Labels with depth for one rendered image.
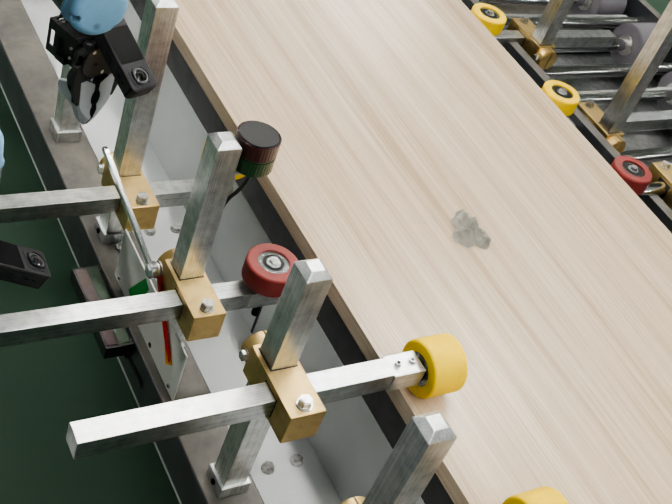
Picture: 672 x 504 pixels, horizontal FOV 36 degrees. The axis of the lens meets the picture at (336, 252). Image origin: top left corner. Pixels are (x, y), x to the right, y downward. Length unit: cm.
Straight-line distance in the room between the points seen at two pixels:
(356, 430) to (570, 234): 53
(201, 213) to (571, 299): 62
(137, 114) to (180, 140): 39
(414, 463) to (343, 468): 57
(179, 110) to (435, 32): 57
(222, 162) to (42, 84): 78
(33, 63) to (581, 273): 110
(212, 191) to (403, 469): 49
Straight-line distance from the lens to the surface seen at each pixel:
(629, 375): 164
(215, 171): 135
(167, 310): 146
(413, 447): 104
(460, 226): 170
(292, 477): 163
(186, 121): 195
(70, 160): 190
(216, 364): 173
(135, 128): 161
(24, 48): 215
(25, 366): 247
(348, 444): 158
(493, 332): 156
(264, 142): 136
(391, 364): 136
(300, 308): 120
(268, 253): 151
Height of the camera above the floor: 190
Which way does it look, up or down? 40 degrees down
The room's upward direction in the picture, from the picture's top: 23 degrees clockwise
